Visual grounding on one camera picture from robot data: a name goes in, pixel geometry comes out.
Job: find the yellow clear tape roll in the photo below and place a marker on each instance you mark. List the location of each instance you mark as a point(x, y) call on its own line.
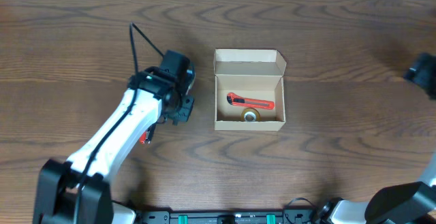
point(250, 115)

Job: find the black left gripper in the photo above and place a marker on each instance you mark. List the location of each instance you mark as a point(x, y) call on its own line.
point(184, 116)

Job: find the red utility knife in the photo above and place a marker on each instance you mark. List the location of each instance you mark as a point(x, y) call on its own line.
point(236, 100)

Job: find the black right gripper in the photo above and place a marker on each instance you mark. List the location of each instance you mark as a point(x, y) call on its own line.
point(421, 73)

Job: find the brown cardboard box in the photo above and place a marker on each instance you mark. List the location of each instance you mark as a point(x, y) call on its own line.
point(250, 73)

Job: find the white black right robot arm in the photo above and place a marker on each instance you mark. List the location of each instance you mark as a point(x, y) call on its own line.
point(399, 204)

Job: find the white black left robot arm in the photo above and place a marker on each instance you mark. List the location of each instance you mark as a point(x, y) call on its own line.
point(78, 190)

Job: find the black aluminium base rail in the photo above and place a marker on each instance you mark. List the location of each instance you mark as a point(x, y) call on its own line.
point(298, 215)

